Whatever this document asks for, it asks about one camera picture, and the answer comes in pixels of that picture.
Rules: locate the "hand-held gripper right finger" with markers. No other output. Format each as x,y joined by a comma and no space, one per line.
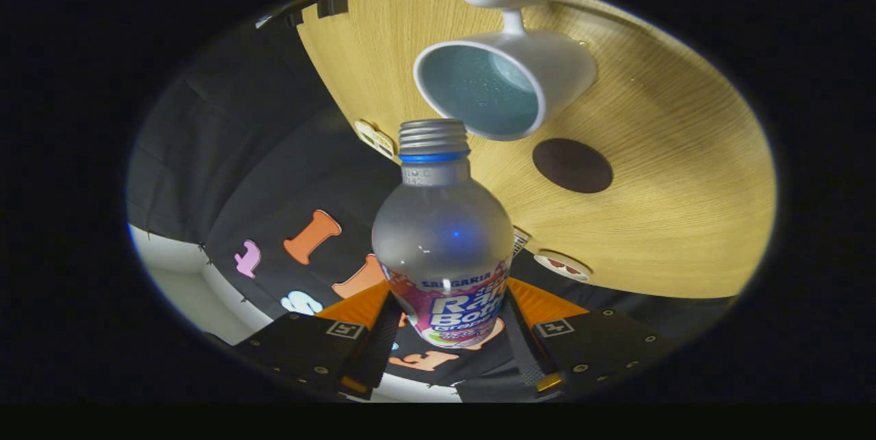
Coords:
523,351

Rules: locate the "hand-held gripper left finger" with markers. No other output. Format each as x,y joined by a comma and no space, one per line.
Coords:
376,358

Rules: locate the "silver juice bottle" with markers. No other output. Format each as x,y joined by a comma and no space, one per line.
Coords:
441,228

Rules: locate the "dark brown round coaster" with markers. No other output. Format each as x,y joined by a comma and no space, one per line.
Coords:
572,165

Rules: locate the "white round plate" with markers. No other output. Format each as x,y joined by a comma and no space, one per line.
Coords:
540,263

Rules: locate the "red-brown food slices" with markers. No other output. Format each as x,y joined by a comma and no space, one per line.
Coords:
564,266

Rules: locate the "small glass jar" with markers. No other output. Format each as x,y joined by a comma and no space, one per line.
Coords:
521,241

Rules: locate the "small white compartment tray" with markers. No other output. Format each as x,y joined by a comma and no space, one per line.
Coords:
375,138

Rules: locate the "wooden table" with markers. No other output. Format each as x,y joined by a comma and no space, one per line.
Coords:
671,187

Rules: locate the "black table clamp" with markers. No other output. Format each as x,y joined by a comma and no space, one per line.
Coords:
295,18
332,5

